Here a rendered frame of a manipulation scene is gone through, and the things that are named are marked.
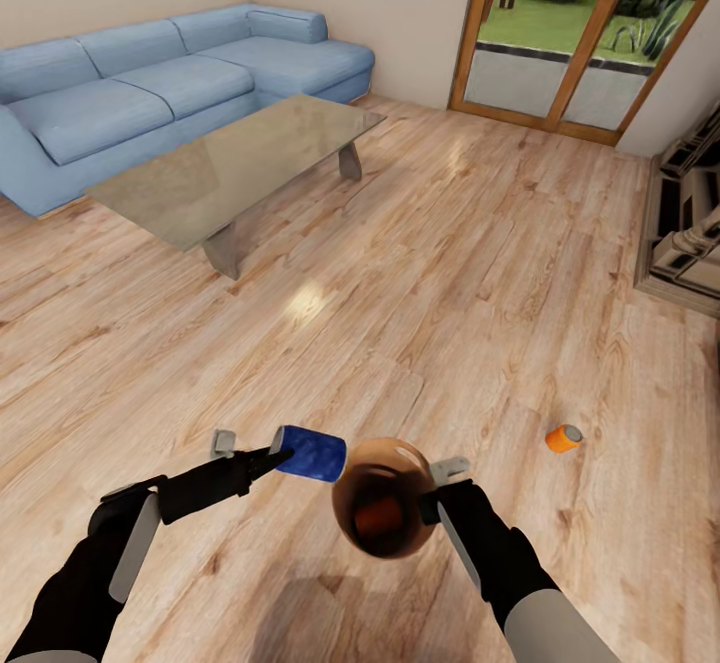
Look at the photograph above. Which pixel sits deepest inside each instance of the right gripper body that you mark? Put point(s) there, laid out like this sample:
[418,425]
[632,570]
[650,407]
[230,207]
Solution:
[428,506]

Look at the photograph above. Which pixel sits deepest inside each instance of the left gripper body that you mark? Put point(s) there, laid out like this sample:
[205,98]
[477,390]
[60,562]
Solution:
[218,481]

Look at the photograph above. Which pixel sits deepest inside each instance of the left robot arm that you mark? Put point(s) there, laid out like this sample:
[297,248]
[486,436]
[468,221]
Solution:
[75,611]

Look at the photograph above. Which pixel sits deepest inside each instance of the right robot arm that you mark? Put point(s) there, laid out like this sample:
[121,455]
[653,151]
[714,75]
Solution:
[537,619]

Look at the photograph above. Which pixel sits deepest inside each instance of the trash can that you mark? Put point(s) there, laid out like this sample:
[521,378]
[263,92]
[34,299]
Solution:
[376,471]

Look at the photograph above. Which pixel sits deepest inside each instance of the can of soda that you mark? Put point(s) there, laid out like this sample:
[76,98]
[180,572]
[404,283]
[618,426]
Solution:
[317,455]
[374,520]
[564,438]

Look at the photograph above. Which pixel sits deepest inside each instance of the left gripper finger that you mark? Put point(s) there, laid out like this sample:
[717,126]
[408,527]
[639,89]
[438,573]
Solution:
[257,467]
[255,454]

